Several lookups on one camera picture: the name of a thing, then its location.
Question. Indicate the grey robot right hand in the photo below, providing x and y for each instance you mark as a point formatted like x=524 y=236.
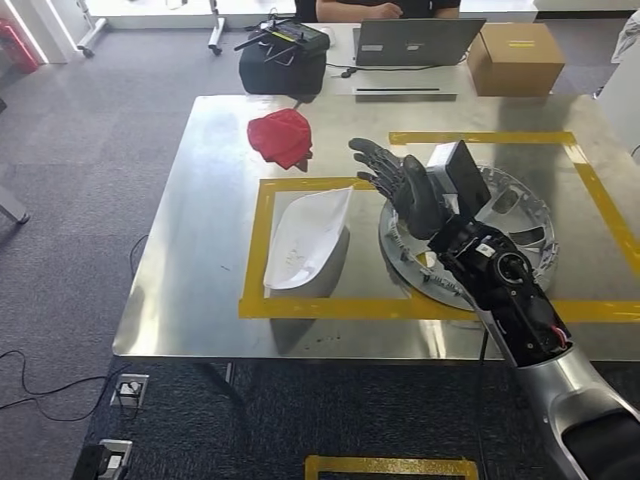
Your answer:
x=415 y=199

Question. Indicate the white plastic shell part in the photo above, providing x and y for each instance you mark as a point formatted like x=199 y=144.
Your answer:
x=310 y=238

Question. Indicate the silver black robot right arm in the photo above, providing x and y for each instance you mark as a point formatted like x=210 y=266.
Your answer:
x=525 y=311

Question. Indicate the yellow workbench tape rectangle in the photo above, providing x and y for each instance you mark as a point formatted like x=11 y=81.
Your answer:
x=255 y=252

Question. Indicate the steel workbench table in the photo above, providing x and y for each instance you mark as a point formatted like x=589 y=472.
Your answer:
x=200 y=232

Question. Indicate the round silver fan shroud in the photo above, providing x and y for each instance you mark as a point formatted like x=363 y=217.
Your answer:
x=525 y=218

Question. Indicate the grey laptop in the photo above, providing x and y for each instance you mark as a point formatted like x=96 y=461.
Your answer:
x=415 y=43

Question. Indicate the red cloth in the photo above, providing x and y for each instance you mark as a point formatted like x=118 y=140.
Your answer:
x=280 y=136

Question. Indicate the brown cardboard box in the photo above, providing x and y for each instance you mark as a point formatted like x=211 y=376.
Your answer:
x=515 y=63

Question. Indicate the white computer mouse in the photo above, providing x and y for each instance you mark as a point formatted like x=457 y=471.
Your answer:
x=329 y=34

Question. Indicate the black bag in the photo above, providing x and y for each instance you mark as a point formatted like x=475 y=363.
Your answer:
x=280 y=76

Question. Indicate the yellow floor tape square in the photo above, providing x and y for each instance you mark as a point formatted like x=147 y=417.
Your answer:
x=390 y=467

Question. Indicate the steel floor socket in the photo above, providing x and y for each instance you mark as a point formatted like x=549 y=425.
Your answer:
x=129 y=391
x=116 y=457

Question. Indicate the white table leg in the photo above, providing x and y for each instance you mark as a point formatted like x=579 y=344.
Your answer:
x=12 y=205

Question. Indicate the red floor object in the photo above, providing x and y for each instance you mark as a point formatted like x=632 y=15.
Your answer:
x=17 y=46

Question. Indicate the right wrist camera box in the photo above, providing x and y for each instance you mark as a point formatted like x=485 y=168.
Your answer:
x=465 y=179

